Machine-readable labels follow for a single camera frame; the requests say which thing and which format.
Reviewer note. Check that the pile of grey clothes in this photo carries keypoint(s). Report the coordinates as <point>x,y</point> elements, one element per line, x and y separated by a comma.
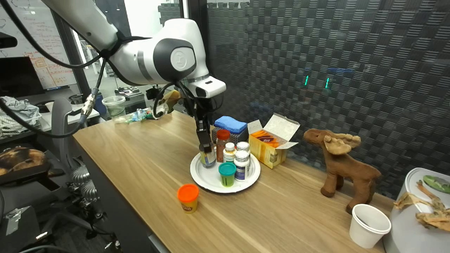
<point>15,116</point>

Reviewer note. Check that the teal lid small tub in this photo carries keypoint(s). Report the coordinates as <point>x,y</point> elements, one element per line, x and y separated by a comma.
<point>228,172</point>

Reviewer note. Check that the brown crinkled scraps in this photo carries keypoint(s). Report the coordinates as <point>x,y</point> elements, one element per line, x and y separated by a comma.
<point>430,216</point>

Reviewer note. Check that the small yellow tin can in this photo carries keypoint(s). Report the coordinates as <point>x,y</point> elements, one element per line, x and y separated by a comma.
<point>208,160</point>

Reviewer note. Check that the open yellow cardboard box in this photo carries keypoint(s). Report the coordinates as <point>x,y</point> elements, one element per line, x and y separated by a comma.
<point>267,151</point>

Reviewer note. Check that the crumpled teal packet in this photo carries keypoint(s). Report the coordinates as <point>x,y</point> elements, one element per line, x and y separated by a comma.
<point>138,115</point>

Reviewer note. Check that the black monitor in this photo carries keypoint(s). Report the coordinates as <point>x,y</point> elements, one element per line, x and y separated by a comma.
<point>18,77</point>

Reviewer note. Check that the white bottle beige cap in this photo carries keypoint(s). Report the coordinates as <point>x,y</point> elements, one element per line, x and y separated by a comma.
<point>229,151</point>

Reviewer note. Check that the brown cushion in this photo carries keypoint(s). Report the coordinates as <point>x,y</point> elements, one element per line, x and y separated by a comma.
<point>21,161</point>

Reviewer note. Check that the white side desk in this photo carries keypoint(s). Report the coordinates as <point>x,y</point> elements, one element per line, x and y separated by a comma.
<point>77,116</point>

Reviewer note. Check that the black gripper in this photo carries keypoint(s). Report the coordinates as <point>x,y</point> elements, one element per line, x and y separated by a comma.
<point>198,109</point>

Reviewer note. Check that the white paper plate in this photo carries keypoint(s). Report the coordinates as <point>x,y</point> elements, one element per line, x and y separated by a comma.
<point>205,179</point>

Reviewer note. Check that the brown plush moose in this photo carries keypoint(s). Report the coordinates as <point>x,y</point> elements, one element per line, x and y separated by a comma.
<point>346,168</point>

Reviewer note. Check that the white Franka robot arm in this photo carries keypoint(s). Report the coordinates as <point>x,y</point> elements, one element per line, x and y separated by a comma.
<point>155,56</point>

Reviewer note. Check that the orange lid dough tub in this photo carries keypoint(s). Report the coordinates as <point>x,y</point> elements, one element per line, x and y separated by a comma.
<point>187,195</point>

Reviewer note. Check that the clear plastic container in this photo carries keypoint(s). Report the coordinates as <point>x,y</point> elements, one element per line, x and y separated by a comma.
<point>114,106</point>

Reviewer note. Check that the white paper cup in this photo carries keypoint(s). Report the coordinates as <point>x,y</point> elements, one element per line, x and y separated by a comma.
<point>367,226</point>

